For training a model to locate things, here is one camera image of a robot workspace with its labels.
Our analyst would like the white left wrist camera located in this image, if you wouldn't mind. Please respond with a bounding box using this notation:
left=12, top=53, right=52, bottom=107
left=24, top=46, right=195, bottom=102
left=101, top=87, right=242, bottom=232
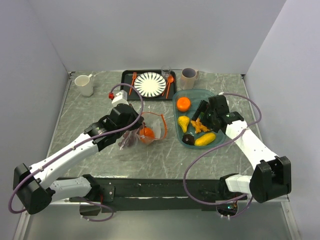
left=108, top=90, right=129, bottom=107

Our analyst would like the clear drinking glass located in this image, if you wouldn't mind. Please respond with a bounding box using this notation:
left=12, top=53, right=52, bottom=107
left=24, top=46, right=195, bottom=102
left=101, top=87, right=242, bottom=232
left=161, top=65, right=172, bottom=80

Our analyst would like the beige mug purple inside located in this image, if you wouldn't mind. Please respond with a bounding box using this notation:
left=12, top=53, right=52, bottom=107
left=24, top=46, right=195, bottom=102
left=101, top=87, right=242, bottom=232
left=180, top=67, right=199, bottom=90

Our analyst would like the yellow banana toy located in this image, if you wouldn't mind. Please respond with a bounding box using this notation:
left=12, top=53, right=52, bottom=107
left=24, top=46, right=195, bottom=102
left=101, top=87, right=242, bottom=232
left=194, top=132, right=216, bottom=146

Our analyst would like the clear zip top bag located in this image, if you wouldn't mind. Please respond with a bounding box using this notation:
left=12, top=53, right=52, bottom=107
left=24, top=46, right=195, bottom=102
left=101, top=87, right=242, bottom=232
left=117, top=112, right=168, bottom=150

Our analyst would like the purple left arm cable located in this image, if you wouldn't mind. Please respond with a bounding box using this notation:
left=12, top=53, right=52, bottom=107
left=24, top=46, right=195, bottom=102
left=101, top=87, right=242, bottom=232
left=8, top=82, right=145, bottom=214

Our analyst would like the teal transparent plastic container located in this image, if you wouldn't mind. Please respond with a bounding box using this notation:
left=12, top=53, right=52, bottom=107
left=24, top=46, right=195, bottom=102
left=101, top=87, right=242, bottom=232
left=172, top=88, right=227, bottom=150

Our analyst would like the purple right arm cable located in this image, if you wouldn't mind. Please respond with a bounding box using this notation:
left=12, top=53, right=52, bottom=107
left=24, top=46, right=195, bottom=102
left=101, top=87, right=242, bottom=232
left=182, top=92, right=262, bottom=218

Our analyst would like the orange plastic spoon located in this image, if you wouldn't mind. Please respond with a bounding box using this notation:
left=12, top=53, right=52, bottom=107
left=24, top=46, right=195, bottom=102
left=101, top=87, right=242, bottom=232
left=165, top=75, right=174, bottom=99

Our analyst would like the white mug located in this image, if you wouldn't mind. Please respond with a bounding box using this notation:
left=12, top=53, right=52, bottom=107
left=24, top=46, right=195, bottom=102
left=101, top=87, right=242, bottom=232
left=74, top=74, right=94, bottom=97

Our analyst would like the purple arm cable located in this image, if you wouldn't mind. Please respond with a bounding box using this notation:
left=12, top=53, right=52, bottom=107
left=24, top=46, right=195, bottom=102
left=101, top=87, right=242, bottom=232
left=8, top=82, right=145, bottom=214
left=182, top=92, right=262, bottom=218

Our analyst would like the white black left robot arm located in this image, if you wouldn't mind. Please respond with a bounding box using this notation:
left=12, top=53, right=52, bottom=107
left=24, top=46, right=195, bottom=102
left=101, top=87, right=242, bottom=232
left=13, top=103, right=144, bottom=215

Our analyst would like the aluminium frame rail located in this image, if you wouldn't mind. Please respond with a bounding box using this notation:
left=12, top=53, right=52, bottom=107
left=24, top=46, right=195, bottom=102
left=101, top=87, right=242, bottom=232
left=23, top=183, right=291, bottom=206

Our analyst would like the dark purple food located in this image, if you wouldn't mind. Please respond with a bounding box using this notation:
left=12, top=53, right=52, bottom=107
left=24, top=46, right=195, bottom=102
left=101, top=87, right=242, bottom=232
left=182, top=133, right=195, bottom=146

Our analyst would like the orange pumpkin toy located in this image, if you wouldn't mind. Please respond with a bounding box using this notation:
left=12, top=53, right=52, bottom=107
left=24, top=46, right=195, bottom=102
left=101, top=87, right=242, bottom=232
left=139, top=127, right=155, bottom=145

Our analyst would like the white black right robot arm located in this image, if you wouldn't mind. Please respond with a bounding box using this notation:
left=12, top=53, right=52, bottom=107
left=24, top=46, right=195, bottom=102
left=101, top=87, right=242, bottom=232
left=192, top=93, right=292, bottom=203

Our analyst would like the yellow lumpy food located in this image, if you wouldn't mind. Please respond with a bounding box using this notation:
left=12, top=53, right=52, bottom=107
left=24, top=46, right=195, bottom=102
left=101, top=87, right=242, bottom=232
left=177, top=116, right=190, bottom=134

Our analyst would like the orange plastic fork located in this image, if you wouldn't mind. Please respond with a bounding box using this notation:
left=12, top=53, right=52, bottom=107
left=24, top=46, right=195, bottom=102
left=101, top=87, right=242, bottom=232
left=129, top=72, right=137, bottom=95

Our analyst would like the red grape bunch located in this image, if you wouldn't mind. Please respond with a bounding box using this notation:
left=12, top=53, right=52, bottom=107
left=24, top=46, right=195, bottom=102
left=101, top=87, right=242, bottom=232
left=118, top=130, right=138, bottom=150

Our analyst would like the golden ginger root toy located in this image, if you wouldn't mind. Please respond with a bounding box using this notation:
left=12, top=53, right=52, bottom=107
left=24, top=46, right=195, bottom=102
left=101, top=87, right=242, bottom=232
left=190, top=118, right=210, bottom=134

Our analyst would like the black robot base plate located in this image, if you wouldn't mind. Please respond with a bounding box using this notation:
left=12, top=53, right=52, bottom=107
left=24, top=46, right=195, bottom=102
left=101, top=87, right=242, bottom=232
left=85, top=178, right=247, bottom=211

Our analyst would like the white black striped plate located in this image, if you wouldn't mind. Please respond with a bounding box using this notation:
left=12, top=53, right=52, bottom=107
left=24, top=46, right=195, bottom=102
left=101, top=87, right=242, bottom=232
left=134, top=72, right=167, bottom=98

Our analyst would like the orange fruit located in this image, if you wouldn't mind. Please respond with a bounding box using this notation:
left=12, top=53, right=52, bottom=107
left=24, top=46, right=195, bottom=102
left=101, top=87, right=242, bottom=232
left=176, top=96, right=191, bottom=112

